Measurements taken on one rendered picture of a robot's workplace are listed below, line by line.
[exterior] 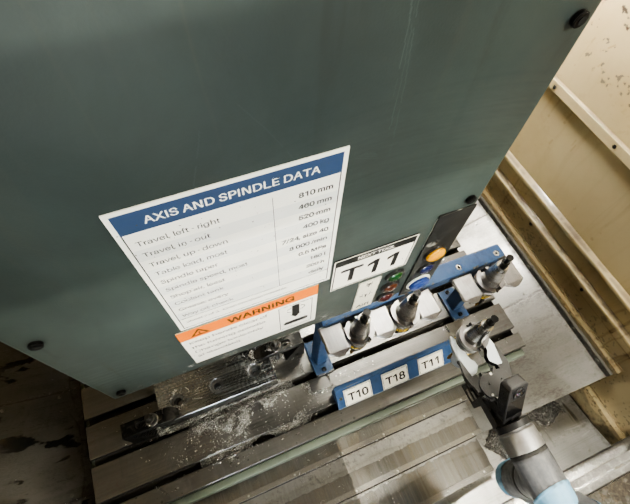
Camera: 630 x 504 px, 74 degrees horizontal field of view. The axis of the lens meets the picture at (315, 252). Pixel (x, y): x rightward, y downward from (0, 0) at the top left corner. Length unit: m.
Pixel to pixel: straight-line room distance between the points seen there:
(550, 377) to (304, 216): 1.27
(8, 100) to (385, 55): 0.18
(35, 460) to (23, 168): 1.38
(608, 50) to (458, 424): 1.06
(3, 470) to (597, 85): 1.84
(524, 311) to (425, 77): 1.31
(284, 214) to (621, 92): 1.00
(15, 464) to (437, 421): 1.23
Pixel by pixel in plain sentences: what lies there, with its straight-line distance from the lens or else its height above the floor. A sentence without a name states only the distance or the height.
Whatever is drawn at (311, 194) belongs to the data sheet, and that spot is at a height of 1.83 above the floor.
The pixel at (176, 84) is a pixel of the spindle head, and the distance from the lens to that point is 0.22.
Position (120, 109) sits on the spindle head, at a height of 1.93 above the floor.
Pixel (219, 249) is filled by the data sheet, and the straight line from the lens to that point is 0.33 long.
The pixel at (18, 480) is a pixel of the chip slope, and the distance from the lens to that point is 1.58.
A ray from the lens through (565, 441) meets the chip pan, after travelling 1.65.
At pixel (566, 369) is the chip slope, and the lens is 1.53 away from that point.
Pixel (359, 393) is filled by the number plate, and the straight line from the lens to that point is 1.17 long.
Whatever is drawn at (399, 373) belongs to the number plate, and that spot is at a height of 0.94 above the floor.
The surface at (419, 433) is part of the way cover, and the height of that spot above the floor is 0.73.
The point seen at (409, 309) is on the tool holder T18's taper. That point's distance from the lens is 0.89.
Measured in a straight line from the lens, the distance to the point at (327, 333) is 0.91.
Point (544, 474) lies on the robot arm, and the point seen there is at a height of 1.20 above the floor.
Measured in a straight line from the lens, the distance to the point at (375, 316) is 0.93.
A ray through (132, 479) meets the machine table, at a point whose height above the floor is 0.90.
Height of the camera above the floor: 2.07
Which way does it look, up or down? 60 degrees down
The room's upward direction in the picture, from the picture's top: 4 degrees clockwise
